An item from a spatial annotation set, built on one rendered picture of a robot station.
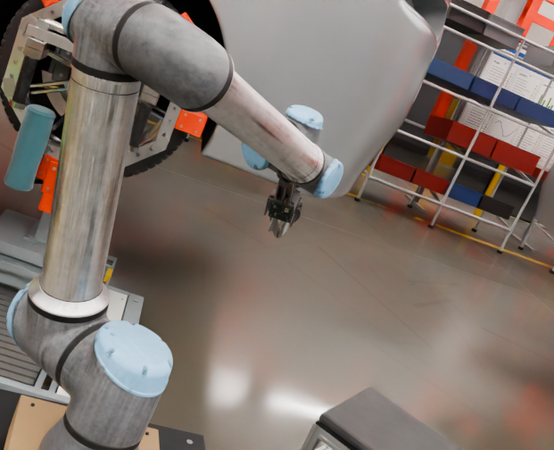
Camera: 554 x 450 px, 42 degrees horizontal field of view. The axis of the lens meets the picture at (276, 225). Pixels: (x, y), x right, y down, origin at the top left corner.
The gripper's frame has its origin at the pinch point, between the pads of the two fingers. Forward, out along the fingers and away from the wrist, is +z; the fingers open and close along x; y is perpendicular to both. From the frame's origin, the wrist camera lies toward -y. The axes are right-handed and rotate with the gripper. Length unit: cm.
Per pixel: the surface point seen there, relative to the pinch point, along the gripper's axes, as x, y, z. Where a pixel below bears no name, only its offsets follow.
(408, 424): 51, -1, 52
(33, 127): -82, -14, 3
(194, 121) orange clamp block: -43, -43, 1
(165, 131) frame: -50, -39, 5
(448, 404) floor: 79, -91, 126
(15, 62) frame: -99, -31, -7
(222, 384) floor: -11, -23, 89
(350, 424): 34, 14, 45
